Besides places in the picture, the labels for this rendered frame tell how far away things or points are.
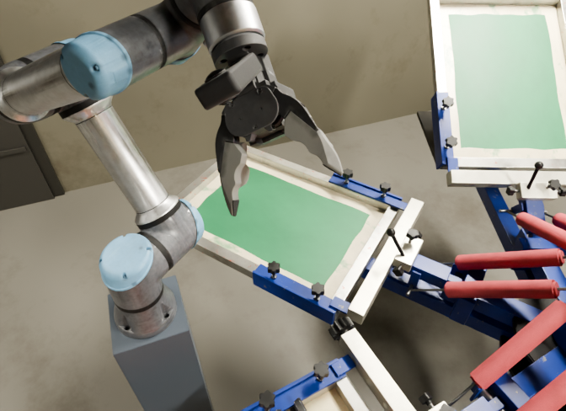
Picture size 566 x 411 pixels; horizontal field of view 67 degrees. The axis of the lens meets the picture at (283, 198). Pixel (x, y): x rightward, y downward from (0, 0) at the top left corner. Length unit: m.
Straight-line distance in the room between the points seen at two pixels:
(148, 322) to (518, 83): 1.65
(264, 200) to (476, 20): 1.17
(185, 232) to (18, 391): 1.78
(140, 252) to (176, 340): 0.27
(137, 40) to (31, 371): 2.28
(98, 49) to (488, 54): 1.71
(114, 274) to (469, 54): 1.61
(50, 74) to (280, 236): 1.10
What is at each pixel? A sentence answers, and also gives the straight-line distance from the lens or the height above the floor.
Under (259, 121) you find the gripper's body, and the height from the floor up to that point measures 1.87.
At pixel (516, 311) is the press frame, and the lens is 1.51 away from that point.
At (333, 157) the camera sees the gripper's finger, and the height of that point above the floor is 1.85.
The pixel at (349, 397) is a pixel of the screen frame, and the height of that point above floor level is 0.99.
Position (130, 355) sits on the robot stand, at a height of 1.17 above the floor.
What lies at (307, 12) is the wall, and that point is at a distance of 3.26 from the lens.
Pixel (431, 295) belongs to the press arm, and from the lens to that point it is 1.56.
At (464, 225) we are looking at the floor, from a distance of 3.21.
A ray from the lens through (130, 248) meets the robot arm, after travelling 1.00.
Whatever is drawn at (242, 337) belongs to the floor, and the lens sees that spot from 2.46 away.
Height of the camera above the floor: 2.14
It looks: 43 degrees down
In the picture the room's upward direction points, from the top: straight up
